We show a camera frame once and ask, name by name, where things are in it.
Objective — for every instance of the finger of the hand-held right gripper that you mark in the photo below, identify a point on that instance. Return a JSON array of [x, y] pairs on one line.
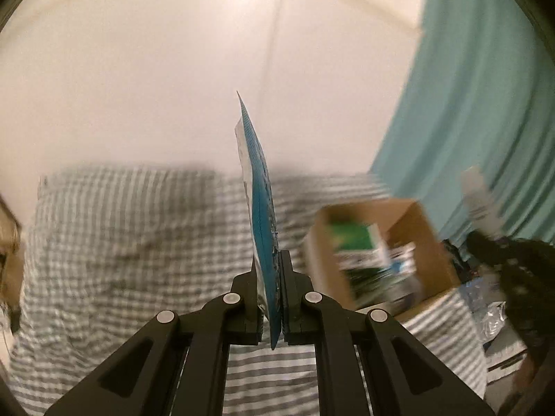
[[488, 247]]

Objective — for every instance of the small white bottle dark label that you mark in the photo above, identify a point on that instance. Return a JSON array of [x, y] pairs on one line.
[[479, 201]]

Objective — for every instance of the person's right forearm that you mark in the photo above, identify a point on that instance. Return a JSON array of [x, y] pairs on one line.
[[527, 377]]

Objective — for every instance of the teal curtain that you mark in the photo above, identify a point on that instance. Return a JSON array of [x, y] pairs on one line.
[[477, 95]]

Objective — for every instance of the grey checked blanket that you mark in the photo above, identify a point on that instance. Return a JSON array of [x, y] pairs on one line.
[[130, 247]]

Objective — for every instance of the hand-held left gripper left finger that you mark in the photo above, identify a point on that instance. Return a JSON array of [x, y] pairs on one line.
[[247, 299]]

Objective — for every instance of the blue packet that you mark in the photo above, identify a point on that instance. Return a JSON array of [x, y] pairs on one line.
[[260, 208]]

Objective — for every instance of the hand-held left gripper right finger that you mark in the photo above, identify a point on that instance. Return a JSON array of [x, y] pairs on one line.
[[292, 299]]

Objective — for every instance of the clear plastic bag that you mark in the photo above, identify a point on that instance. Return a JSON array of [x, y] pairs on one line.
[[485, 307]]

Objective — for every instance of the green and white medicine box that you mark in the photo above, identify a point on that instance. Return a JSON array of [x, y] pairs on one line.
[[355, 247]]

